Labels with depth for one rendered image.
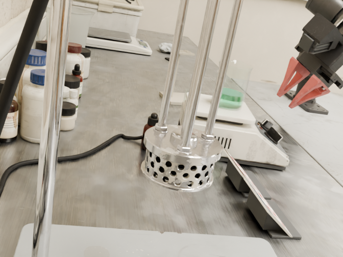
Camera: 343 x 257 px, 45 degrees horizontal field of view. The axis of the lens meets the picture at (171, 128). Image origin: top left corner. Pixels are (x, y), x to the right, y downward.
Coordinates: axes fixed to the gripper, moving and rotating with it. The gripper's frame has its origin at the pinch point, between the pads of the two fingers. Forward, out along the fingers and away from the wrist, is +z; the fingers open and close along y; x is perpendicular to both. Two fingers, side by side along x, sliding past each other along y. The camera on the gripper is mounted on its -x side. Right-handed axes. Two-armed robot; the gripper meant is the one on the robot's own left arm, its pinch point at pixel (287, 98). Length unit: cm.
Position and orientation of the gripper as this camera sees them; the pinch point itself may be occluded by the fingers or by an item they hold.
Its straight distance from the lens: 84.3
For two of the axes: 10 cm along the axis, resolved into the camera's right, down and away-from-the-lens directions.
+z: -6.5, 7.1, 2.8
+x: 5.7, 2.1, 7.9
